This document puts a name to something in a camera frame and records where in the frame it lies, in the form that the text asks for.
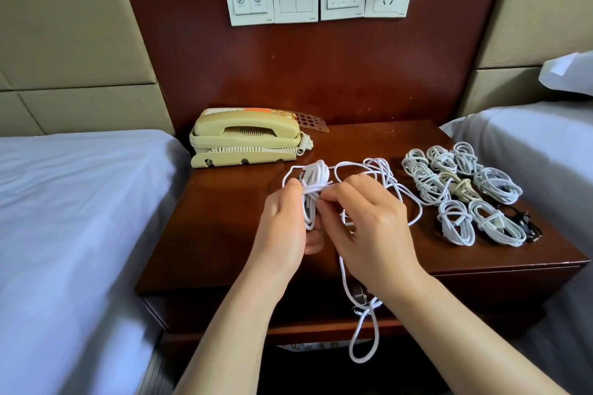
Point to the dark wooden wall panel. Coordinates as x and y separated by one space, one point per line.
315 71

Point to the wooden nightstand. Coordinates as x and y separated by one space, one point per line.
195 242

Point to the left bed white sheet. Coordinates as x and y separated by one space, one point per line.
74 242

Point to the white pillow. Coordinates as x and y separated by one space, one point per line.
573 73

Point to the beige padded headboard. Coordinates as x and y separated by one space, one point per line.
542 1
74 20

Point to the bed white sheet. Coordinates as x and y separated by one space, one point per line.
74 242
556 168

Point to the person's right hand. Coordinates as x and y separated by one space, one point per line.
371 233

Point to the right bed white sheet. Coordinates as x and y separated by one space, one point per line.
556 168

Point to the person's left forearm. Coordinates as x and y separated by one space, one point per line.
232 344

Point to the person's right forearm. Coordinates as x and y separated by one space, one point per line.
477 339

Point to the person's left hand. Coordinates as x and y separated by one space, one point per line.
278 237

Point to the white crumpled bag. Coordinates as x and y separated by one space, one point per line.
315 346

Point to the dark wooden drawer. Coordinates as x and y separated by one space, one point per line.
195 311

